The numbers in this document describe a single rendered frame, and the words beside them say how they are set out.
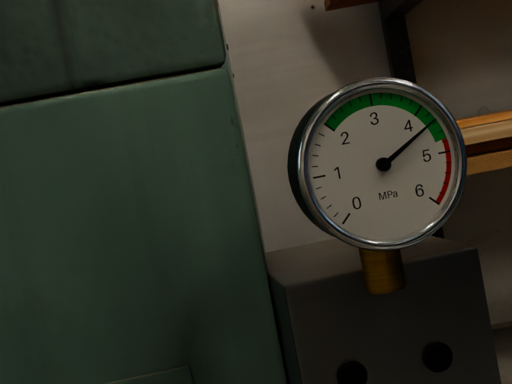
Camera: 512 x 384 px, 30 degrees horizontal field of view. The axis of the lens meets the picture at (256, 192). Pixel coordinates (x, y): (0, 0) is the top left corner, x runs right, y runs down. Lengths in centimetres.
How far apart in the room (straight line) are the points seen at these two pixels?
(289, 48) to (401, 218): 249
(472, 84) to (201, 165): 251
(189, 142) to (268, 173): 242
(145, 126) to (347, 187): 10
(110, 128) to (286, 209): 243
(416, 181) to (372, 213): 2
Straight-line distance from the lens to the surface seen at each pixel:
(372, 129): 35
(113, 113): 40
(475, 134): 239
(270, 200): 282
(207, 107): 40
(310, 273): 39
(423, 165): 35
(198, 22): 40
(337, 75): 283
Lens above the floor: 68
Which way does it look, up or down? 3 degrees down
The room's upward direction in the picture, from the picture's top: 11 degrees counter-clockwise
